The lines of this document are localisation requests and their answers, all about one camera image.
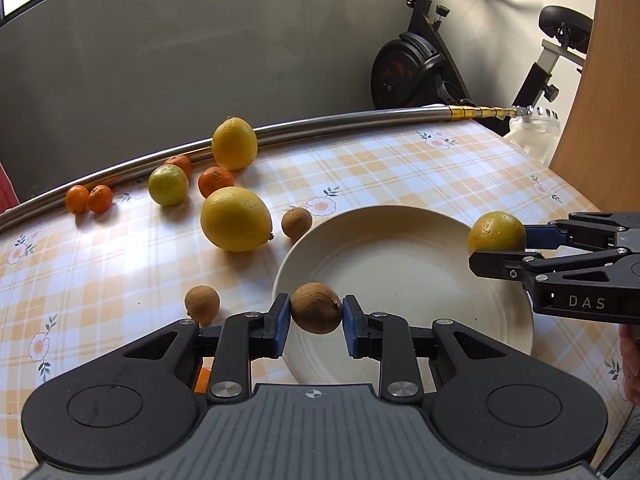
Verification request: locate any yellow-green citrus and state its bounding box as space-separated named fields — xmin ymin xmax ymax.
xmin=468 ymin=211 xmax=526 ymax=254

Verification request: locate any large orange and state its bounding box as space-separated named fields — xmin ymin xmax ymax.
xmin=194 ymin=367 xmax=210 ymax=394

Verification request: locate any brown kiwi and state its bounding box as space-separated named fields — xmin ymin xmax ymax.
xmin=281 ymin=207 xmax=312 ymax=242
xmin=184 ymin=285 xmax=220 ymax=326
xmin=291 ymin=282 xmax=343 ymax=335

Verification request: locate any large yellow lemon front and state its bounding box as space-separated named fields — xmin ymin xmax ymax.
xmin=201 ymin=186 xmax=272 ymax=252

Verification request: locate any mandarin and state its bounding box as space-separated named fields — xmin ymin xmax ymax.
xmin=64 ymin=185 xmax=89 ymax=216
xmin=88 ymin=184 xmax=113 ymax=214
xmin=198 ymin=166 xmax=234 ymax=198
xmin=165 ymin=155 xmax=193 ymax=178

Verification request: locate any green-yellow lime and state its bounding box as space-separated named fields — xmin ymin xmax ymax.
xmin=148 ymin=164 xmax=189 ymax=207

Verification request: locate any right hand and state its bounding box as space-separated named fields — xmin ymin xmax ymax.
xmin=618 ymin=325 xmax=640 ymax=405

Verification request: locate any wooden board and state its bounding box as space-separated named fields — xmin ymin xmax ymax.
xmin=550 ymin=0 xmax=639 ymax=211

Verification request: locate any cream ceramic plate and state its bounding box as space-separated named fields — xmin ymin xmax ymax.
xmin=271 ymin=204 xmax=535 ymax=387

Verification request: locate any translucent plastic bottle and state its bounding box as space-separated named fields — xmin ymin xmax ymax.
xmin=504 ymin=107 xmax=561 ymax=167

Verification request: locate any brown kiwi beside plate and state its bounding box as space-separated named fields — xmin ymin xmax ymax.
xmin=281 ymin=207 xmax=312 ymax=242

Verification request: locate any checked floral tablecloth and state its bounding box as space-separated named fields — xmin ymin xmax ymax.
xmin=1 ymin=122 xmax=590 ymax=479

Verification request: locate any black exercise bike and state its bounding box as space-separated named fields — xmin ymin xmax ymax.
xmin=370 ymin=0 xmax=594 ymax=110

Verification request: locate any telescopic metal pole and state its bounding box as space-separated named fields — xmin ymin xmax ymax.
xmin=0 ymin=104 xmax=536 ymax=236

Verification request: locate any floral red curtain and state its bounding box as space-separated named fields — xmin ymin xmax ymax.
xmin=0 ymin=165 xmax=20 ymax=212

